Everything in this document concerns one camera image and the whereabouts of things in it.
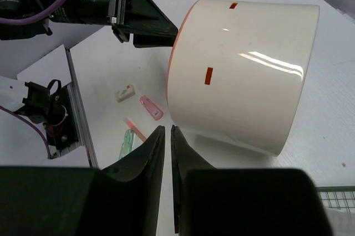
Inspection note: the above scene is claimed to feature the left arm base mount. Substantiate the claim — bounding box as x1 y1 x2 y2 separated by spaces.
15 79 79 160

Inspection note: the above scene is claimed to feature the white eraser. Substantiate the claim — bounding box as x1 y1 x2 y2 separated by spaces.
115 84 135 103

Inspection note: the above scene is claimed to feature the cream round drawer box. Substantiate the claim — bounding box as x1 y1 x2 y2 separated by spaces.
166 0 320 156

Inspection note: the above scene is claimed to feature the green highlighter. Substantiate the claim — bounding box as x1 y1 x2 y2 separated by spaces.
119 129 135 160

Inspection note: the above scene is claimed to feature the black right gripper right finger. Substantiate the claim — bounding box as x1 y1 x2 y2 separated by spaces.
171 125 215 235

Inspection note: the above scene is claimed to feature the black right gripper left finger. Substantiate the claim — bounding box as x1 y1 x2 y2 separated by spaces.
99 125 166 236

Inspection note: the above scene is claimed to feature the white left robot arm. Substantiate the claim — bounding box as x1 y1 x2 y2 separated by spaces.
1 0 178 48

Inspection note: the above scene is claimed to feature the pink highlighter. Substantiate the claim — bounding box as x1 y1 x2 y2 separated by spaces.
140 96 164 121

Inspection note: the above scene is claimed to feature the red pen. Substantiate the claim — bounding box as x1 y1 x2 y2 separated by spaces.
124 117 147 142

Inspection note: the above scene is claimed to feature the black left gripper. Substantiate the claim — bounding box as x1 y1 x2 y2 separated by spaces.
107 0 178 48

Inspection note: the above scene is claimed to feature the green wire mesh organizer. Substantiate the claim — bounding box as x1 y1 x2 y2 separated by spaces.
316 186 355 214

